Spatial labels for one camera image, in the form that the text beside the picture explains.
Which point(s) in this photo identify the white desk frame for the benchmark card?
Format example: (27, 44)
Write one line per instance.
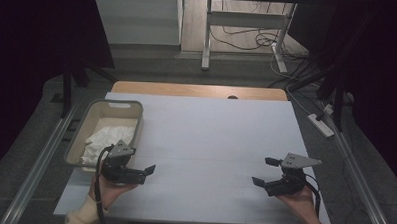
(246, 19)

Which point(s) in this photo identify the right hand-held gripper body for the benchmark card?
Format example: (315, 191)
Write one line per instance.
(289, 185)

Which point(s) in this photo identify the black metal stand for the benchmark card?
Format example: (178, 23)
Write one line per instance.
(337, 110)
(66, 94)

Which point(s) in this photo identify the white table board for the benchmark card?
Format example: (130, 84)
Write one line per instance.
(219, 126)

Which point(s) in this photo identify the white plug adapter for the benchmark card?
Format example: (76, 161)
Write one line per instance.
(328, 109)

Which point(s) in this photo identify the person's left hand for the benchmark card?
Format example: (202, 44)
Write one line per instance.
(108, 192)

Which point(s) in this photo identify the white cabinet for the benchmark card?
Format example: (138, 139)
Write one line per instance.
(139, 20)

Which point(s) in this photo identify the beige plastic basket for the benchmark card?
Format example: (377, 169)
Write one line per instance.
(86, 121)

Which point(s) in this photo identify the white baby romper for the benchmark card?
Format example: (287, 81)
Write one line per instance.
(102, 142)

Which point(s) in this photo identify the person's right hand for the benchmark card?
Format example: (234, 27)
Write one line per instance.
(303, 205)

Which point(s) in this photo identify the aluminium rail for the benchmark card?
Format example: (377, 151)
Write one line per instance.
(360, 184)
(36, 173)

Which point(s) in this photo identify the white power strip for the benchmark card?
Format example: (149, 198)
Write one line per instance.
(320, 125)

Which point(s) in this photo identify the dark curtain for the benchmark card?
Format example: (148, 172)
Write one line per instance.
(381, 81)
(28, 52)

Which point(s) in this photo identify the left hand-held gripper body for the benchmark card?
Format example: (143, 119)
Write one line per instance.
(117, 171)

